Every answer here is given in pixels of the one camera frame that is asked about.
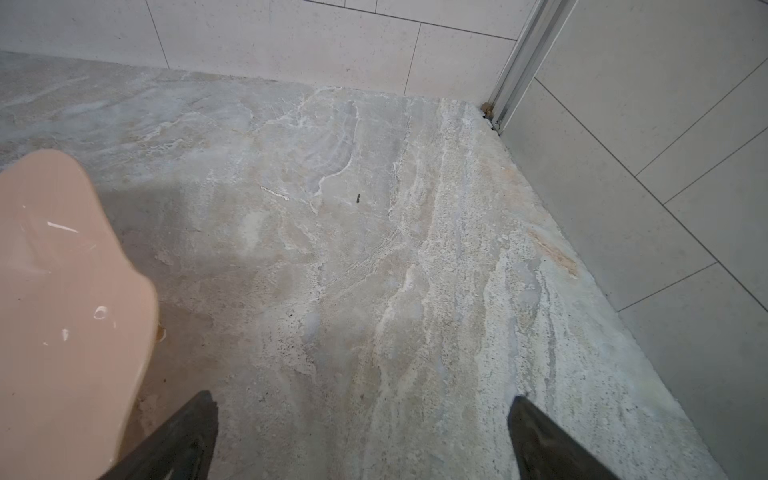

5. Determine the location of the pink scalloped fruit bowl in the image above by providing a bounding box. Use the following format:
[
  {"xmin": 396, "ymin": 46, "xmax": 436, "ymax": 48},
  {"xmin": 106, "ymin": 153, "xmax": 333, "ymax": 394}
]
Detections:
[{"xmin": 1, "ymin": 149, "xmax": 159, "ymax": 479}]

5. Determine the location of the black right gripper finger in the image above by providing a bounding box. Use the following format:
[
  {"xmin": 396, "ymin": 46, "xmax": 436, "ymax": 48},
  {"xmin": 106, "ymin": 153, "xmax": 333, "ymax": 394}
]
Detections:
[{"xmin": 101, "ymin": 390, "xmax": 218, "ymax": 480}]

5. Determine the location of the aluminium corner profile right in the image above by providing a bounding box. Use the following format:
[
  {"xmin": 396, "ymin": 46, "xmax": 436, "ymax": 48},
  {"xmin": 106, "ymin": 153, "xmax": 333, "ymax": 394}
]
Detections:
[{"xmin": 486, "ymin": 0, "xmax": 578, "ymax": 134}]

